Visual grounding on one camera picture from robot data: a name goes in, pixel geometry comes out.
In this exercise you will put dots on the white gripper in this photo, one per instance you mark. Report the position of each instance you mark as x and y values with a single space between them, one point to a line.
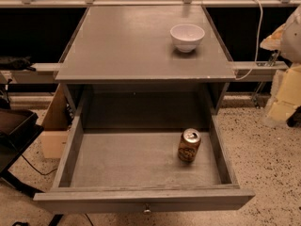
293 39

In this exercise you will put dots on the orange soda can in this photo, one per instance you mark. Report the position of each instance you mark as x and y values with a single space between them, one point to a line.
189 144

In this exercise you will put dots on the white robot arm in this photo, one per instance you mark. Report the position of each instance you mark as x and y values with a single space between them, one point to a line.
290 46

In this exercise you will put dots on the grey cabinet with counter top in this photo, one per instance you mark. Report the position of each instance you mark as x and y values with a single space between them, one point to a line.
146 105

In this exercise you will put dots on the metal drawer knob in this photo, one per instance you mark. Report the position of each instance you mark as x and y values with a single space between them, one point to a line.
147 209

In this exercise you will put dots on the grey open top drawer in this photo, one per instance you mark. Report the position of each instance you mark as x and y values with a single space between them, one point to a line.
104 171

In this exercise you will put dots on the white ceramic bowl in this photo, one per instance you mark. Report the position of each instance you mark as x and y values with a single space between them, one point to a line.
186 37

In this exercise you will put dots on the cardboard box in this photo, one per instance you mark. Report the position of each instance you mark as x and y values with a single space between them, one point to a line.
55 123

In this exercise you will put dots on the black tray cart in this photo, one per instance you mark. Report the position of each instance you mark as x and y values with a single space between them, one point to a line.
18 130

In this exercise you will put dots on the grey metal rail frame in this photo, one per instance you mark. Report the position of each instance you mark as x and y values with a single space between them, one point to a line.
116 41

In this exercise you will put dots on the black bag on rail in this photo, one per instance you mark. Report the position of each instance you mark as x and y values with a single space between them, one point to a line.
16 63

